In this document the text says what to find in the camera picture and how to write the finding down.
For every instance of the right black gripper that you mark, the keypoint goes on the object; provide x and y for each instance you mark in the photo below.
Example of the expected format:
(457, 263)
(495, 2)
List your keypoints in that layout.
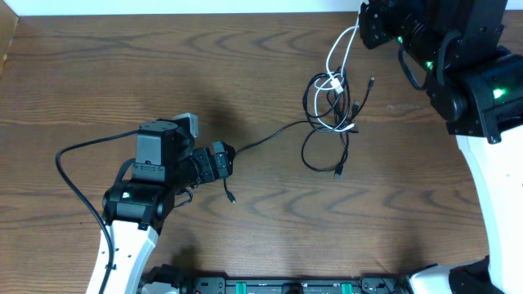
(373, 35)

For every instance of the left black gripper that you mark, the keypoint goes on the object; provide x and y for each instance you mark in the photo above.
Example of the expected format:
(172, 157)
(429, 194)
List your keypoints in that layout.
(206, 158)

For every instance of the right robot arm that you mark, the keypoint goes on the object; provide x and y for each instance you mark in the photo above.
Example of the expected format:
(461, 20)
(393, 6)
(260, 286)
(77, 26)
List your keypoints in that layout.
(475, 85)

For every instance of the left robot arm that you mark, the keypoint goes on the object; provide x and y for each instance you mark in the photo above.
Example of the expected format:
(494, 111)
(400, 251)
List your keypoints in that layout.
(166, 165)

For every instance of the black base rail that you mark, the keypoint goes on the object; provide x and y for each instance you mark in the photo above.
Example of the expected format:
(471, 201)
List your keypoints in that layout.
(169, 279)

